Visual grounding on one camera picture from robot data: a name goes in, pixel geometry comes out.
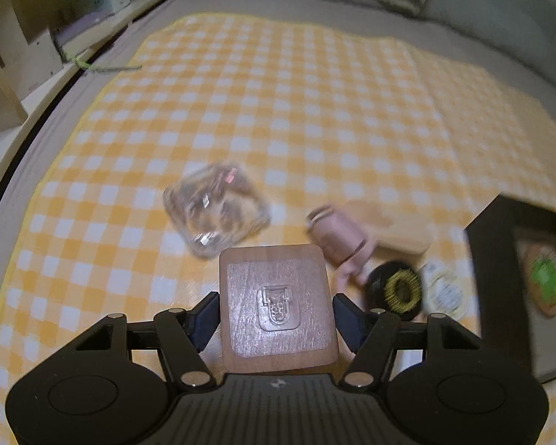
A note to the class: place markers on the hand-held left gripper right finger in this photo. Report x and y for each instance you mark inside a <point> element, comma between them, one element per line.
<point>347,320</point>

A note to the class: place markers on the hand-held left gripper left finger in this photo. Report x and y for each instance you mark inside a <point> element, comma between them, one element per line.
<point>208,320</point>

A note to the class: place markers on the square wooden board clear hook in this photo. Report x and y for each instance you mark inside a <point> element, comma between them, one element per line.
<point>243,259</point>

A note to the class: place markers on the pink scissors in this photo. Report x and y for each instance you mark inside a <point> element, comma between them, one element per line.
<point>338,236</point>

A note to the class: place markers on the oval wooden comb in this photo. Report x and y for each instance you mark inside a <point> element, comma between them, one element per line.
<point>401,237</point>

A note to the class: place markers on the black rectangular box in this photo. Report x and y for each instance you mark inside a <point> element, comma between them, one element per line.
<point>491,264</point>

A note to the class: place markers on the round black brush yellow bristles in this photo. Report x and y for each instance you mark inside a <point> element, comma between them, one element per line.
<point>380,287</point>

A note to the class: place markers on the round brown coaster green cactus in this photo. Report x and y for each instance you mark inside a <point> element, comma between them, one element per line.
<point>544,282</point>

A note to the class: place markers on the yellow white checkered blanket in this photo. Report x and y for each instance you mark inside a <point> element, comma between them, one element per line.
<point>268,102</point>

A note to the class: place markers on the purple book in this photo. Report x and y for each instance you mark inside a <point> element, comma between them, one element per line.
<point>81,28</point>

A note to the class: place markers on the wooden bedside shelf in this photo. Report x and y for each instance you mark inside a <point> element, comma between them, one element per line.
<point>23,51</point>

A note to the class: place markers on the grey pillow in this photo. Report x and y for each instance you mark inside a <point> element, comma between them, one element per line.
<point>500,9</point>

